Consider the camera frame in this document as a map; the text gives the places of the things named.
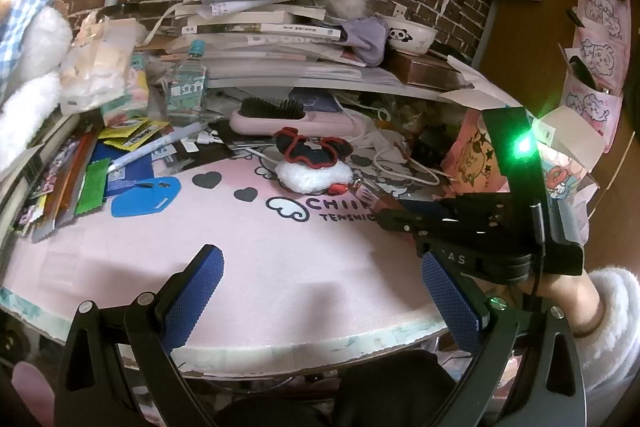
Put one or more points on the panda print bowl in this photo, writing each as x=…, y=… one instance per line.
x=405, y=34

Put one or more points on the person's right forearm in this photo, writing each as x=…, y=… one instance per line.
x=610, y=322

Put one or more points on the pink slipper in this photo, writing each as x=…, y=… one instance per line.
x=32, y=392

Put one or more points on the white pen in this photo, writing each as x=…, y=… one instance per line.
x=140, y=154

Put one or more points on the pink cartoon storage box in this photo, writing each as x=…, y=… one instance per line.
x=470, y=157

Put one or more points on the purple cloth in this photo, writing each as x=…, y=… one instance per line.
x=365, y=39

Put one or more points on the blue luggage tag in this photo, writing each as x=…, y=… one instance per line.
x=145, y=199

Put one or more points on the yellow snack packet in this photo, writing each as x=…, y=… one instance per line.
x=132, y=134

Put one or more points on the pink cartoon wall organiser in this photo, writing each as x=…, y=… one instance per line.
x=600, y=57

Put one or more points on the white wall socket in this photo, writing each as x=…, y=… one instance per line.
x=399, y=11

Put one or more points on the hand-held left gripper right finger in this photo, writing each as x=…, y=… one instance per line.
x=450, y=302

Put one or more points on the pile of flat books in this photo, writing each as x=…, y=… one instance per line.
x=45, y=187

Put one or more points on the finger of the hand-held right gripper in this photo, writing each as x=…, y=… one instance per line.
x=400, y=221
x=425, y=206

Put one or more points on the pile of paper bags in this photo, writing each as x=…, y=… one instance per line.
x=100, y=62

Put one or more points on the clear plastic water bottle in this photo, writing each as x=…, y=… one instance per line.
x=186, y=87

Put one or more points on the pink hairbrush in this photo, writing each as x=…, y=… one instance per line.
x=300, y=122

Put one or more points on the white plush dog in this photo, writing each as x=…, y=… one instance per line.
x=30, y=72

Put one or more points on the stack of books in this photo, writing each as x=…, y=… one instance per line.
x=270, y=42

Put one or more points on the white and red plush ornament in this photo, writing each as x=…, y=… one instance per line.
x=310, y=174

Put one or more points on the black comb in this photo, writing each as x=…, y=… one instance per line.
x=582, y=72

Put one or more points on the brown box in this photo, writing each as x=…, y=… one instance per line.
x=430, y=72

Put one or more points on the red white plush item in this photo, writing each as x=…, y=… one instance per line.
x=310, y=147

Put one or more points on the green packet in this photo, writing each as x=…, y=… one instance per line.
x=92, y=187

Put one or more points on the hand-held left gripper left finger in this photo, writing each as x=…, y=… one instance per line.
x=192, y=302

